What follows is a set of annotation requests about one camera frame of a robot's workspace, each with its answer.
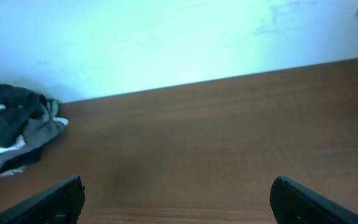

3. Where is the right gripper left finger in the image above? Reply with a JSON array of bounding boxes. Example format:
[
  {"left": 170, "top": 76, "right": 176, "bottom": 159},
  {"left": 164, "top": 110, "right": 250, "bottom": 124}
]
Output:
[{"left": 0, "top": 175, "right": 85, "bottom": 224}]

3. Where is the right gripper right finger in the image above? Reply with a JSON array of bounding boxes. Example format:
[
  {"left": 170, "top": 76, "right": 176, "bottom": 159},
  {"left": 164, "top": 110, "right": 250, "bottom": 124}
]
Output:
[{"left": 269, "top": 176, "right": 358, "bottom": 224}]

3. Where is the dark green t-shirt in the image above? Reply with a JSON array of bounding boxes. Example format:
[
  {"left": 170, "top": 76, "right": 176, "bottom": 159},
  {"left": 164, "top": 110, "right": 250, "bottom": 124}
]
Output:
[{"left": 0, "top": 84, "right": 47, "bottom": 148}]

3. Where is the grey folded garment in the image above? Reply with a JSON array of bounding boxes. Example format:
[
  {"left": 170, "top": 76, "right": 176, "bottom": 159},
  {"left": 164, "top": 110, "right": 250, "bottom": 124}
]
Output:
[{"left": 0, "top": 98, "right": 70, "bottom": 184}]

